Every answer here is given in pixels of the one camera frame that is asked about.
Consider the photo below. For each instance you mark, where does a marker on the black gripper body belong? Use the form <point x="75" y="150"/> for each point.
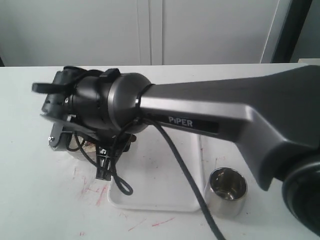
<point x="59" y="106"/>

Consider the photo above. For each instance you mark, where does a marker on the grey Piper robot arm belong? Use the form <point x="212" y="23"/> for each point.
<point x="274" y="120"/>

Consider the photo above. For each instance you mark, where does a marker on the small steel cup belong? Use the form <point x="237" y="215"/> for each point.
<point x="225" y="192"/>

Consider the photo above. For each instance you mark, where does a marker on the white cabinet doors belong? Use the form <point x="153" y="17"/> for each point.
<point x="139" y="32"/>

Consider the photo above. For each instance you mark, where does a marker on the white plastic tray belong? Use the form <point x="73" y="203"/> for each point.
<point x="156" y="178"/>

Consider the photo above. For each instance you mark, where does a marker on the beige side table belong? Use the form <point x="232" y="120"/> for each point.
<point x="310" y="61"/>

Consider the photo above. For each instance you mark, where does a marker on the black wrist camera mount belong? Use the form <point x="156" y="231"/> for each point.
<point x="103" y="155"/>

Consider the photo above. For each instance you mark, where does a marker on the dark vertical post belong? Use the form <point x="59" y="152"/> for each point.
<point x="290" y="32"/>

